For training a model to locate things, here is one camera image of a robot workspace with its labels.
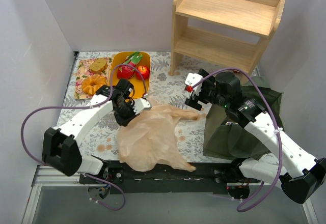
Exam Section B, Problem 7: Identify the yellow plastic bin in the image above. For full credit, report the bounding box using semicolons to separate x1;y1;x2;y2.
108;51;151;99

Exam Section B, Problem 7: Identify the red pepper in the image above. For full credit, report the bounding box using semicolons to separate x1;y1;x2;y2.
117;51;143;79

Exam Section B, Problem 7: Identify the bundt cake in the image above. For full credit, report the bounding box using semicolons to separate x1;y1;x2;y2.
81;74;107;95

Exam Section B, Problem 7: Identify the orange plastic grocery bag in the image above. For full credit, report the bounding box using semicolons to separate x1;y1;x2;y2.
117;97;206;172

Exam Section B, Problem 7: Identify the red apple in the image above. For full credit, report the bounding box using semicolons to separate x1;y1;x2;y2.
135;65;150;80

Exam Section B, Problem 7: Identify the dark green tote bag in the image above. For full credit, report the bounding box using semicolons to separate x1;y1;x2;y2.
203;76;283;160

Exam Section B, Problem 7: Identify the slice of bread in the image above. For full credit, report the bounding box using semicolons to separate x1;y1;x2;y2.
89;58;108;74

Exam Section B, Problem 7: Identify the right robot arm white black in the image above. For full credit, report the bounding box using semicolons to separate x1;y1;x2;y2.
185;67;325;212

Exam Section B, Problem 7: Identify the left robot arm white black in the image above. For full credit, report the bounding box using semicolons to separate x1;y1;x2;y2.
42;79;136;183

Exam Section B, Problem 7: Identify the floral table mat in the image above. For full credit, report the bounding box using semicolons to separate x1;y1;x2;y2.
63;51;227;163

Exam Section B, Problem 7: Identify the floral rectangular tray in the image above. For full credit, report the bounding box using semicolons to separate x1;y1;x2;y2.
74;57;112;99

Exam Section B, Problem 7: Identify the wooden shelf unit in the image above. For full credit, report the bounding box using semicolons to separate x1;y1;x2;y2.
170;0;286;75

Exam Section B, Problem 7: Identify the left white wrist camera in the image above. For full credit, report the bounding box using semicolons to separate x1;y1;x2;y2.
132;97;152;115

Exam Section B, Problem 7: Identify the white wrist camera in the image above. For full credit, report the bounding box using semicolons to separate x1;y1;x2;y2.
132;97;152;115
185;73;203;100

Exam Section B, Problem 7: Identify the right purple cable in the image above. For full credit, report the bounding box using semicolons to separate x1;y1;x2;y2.
193;67;284;213

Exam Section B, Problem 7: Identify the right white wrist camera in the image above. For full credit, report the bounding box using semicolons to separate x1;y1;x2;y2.
185;73;203;100

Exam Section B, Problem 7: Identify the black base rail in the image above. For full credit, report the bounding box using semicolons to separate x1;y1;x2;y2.
78;159;261;195

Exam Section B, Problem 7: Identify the aluminium frame rail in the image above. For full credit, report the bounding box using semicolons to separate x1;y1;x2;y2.
21;164;319;224

